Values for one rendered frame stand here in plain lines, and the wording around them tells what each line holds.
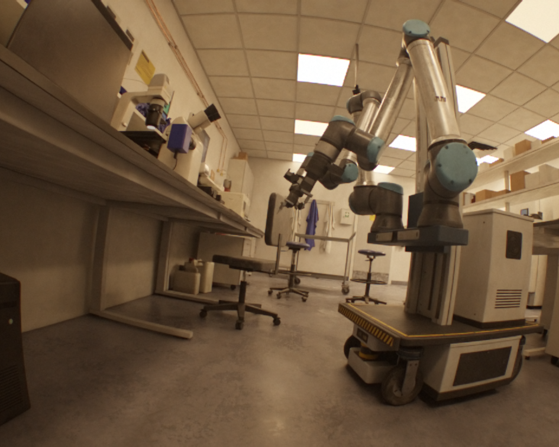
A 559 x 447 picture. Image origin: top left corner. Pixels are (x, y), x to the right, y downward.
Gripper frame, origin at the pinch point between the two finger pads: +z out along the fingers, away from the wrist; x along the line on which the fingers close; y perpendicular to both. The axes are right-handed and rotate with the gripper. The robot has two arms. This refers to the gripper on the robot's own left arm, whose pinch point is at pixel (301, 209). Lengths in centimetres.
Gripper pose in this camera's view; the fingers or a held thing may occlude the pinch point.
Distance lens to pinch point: 105.7
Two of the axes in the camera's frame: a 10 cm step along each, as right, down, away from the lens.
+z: -5.0, 8.6, 0.5
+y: -8.6, -5.0, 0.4
